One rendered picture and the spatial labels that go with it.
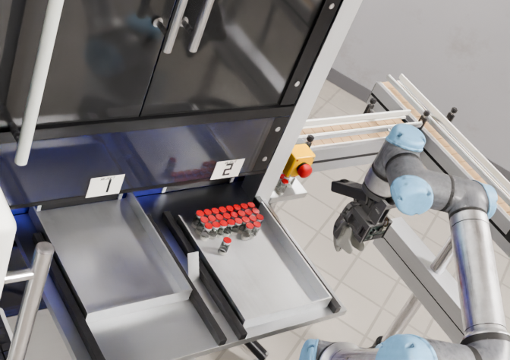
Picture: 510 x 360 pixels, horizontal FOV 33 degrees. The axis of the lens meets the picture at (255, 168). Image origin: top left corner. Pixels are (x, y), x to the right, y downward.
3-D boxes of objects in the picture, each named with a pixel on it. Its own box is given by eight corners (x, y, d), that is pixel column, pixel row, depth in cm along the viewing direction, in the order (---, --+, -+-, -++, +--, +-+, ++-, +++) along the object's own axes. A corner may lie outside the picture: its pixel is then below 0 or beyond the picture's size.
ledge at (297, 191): (243, 169, 244) (246, 165, 242) (279, 165, 251) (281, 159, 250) (269, 203, 236) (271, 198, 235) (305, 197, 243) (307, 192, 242)
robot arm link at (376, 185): (364, 162, 179) (391, 158, 184) (356, 178, 182) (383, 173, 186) (385, 186, 175) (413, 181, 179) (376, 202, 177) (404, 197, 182)
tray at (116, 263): (27, 213, 200) (30, 202, 198) (127, 198, 215) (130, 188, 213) (84, 323, 181) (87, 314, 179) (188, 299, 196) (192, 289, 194)
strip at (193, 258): (180, 270, 202) (187, 253, 199) (190, 267, 204) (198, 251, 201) (209, 314, 195) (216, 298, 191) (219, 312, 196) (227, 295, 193)
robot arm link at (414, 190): (458, 197, 163) (444, 160, 172) (405, 184, 161) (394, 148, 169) (439, 225, 168) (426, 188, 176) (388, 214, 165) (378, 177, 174)
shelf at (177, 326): (5, 222, 198) (7, 216, 197) (249, 184, 239) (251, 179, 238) (86, 389, 171) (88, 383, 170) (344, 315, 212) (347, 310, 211)
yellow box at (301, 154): (272, 160, 234) (281, 140, 230) (293, 158, 239) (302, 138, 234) (287, 178, 230) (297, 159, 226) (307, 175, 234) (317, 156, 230)
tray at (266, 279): (174, 225, 213) (178, 215, 211) (258, 210, 229) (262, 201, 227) (240, 330, 194) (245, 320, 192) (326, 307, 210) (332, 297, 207)
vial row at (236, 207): (189, 223, 215) (194, 210, 213) (247, 213, 226) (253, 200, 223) (193, 229, 214) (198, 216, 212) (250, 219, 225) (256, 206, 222)
